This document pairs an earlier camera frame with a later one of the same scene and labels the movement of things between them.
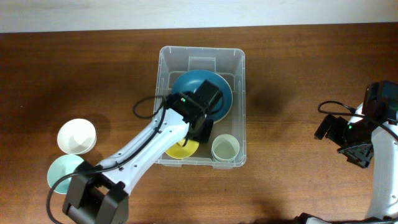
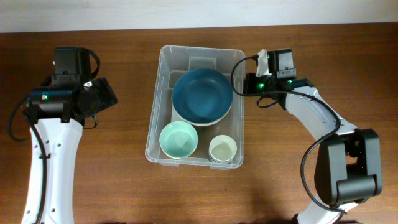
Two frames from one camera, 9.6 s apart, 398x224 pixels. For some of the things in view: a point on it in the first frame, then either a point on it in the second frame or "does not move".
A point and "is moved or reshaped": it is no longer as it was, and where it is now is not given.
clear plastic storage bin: [182, 70] does not move
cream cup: [225, 147] does not move
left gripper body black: [204, 133] -> [104, 95]
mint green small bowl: [63, 165] is moved or reshaped
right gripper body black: [354, 141] -> [255, 84]
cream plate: [231, 79] is moved or reshaped
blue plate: [190, 81] does not move
